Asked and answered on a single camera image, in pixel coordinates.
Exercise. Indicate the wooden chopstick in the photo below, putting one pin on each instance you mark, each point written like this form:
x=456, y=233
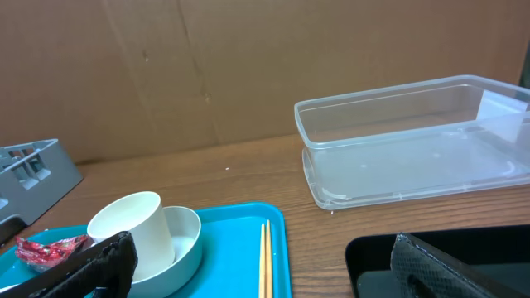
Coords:
x=262, y=273
x=268, y=260

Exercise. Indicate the left wooden chopstick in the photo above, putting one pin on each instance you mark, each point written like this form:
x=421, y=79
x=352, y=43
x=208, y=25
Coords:
x=262, y=273

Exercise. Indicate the red foil snack wrapper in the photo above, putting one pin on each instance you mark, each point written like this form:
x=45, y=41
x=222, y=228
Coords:
x=41, y=257

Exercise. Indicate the clear plastic bin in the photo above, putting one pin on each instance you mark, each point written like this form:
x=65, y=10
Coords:
x=414, y=141

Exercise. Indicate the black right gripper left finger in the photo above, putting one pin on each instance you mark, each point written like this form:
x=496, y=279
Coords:
x=104, y=270

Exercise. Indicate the black plastic tray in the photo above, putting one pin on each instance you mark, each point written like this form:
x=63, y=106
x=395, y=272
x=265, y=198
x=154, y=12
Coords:
x=501, y=253

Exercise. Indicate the grey plastic dish rack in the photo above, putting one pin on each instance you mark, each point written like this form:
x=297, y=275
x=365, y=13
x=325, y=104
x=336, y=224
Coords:
x=34, y=177

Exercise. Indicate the grey shallow bowl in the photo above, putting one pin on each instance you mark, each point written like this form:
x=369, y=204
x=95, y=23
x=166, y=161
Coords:
x=185, y=228

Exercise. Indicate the right wooden chopstick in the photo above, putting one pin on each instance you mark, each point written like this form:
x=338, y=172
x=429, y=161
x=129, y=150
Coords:
x=268, y=260

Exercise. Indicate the white paper cup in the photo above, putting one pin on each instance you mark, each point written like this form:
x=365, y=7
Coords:
x=141, y=214

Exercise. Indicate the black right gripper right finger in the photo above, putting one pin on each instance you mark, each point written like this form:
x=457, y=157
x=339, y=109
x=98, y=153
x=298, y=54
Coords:
x=423, y=271

